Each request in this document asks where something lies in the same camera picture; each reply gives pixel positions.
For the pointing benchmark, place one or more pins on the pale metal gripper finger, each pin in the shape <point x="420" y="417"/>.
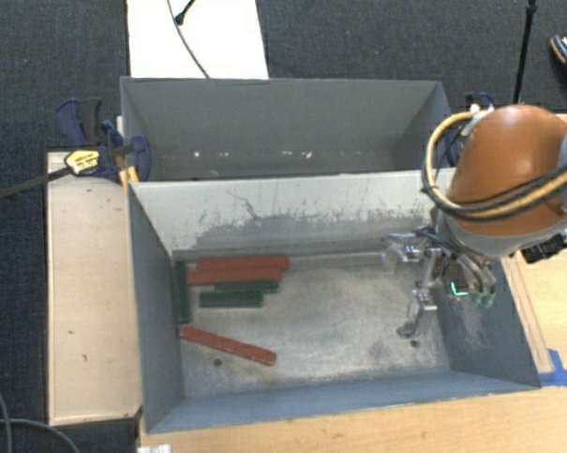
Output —
<point x="417" y="315"/>
<point x="398" y="253"/>

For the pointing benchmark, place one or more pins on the grey metal bin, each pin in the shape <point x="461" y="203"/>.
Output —
<point x="316" y="341"/>

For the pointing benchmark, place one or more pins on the red-brown flat block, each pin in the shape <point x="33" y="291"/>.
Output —
<point x="234" y="276"/>
<point x="227" y="344"/>
<point x="243" y="263"/>

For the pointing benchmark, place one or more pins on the dark green flat block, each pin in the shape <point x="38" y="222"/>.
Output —
<point x="231" y="299"/>
<point x="182" y="291"/>

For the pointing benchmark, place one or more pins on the pale wood flat board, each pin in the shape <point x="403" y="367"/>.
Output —
<point x="89" y="285"/>

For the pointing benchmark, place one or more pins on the black cylinder on white bracket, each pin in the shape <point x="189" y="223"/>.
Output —
<point x="545" y="249"/>

